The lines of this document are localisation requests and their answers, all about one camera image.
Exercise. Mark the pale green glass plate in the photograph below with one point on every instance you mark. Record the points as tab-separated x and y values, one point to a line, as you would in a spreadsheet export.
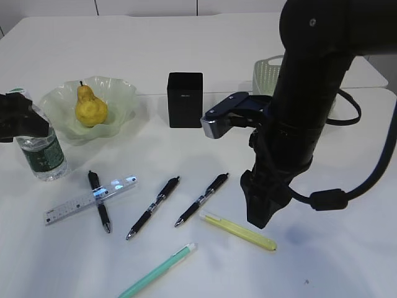
60	103

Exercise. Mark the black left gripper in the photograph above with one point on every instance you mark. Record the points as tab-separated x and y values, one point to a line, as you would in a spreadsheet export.
18	118

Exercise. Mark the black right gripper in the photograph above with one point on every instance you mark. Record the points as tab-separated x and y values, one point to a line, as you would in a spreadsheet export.
282	152

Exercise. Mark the clear plastic water bottle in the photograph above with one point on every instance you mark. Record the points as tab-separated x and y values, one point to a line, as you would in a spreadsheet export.
43	154

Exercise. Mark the mint green pen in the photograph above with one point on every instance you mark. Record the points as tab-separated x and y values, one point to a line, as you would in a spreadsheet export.
160	270

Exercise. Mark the black pen under ruler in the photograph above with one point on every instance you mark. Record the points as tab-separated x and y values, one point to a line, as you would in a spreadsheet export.
95	185

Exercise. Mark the black gel pen right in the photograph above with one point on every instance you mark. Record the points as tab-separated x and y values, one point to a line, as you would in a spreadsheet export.
211	189

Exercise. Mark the yellow pear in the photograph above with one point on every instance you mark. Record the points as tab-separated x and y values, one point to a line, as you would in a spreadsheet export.
89	110

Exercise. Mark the black gel pen middle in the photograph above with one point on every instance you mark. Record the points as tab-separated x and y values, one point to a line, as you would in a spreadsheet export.
163	195

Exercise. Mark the black square pen holder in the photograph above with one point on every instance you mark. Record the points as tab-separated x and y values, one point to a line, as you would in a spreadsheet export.
185	99

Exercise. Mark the yellow utility knife pen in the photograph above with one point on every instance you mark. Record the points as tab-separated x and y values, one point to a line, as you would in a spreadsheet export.
239	231

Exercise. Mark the clear plastic ruler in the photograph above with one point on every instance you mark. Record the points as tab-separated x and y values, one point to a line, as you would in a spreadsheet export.
88	200

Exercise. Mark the black gel pen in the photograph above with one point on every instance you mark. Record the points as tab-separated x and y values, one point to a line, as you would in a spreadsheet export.
211	189
163	195

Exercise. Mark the grey-green woven plastic basket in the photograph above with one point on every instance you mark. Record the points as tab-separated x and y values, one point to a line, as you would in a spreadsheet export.
265	75

